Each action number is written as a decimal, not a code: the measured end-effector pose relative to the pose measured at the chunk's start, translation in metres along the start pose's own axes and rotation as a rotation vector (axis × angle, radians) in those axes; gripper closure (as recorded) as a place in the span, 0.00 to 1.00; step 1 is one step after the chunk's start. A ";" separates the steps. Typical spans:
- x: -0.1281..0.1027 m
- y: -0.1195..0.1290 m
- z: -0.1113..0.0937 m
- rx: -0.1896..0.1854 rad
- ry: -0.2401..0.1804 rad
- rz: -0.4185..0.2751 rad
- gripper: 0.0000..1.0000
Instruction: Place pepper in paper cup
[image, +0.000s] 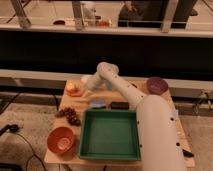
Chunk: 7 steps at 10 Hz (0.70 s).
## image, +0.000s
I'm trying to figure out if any black rectangular block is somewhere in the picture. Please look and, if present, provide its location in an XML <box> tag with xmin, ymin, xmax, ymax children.
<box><xmin>110</xmin><ymin>102</ymin><xmax>129</xmax><ymax>110</ymax></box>

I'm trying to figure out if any green plastic tray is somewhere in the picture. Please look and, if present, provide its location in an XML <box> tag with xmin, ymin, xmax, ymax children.
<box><xmin>78</xmin><ymin>109</ymin><xmax>141</xmax><ymax>161</ymax></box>

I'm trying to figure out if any orange red pepper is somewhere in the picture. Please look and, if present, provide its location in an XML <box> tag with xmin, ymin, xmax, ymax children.
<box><xmin>66</xmin><ymin>91</ymin><xmax>82</xmax><ymax>97</ymax></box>

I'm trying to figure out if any black floor cable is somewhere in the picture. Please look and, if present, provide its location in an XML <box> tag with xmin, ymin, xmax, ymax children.
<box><xmin>0</xmin><ymin>123</ymin><xmax>48</xmax><ymax>171</ymax></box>

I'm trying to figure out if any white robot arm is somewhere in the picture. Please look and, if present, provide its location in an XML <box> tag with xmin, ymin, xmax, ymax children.
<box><xmin>86</xmin><ymin>62</ymin><xmax>187</xmax><ymax>171</ymax></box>

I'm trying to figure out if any yellow onion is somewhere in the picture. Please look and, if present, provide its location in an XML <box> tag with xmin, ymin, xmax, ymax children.
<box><xmin>65</xmin><ymin>82</ymin><xmax>80</xmax><ymax>94</ymax></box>

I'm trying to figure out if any bunch of dark grapes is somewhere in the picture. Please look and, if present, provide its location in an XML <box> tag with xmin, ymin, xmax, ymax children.
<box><xmin>55</xmin><ymin>107</ymin><xmax>81</xmax><ymax>126</ymax></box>

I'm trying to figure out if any purple plate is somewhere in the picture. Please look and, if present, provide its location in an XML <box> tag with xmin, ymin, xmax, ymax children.
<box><xmin>146</xmin><ymin>77</ymin><xmax>168</xmax><ymax>95</ymax></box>

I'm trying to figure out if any orange bowl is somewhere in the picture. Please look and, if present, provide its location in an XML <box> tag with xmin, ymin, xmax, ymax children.
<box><xmin>47</xmin><ymin>127</ymin><xmax>75</xmax><ymax>155</ymax></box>

